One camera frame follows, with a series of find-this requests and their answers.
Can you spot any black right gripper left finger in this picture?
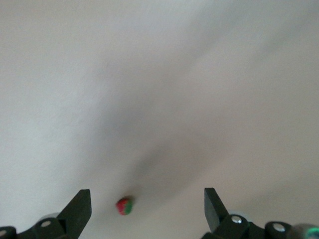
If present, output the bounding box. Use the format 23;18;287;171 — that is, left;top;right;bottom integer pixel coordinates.
17;188;92;239

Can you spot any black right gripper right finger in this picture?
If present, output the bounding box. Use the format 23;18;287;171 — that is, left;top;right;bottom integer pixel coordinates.
200;187;265;239

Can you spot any red strawberry green cap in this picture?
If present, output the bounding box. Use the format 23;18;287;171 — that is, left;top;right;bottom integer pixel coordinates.
115;196;134;216

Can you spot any brown table mat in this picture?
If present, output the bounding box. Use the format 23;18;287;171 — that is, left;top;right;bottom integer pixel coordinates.
0;0;319;239

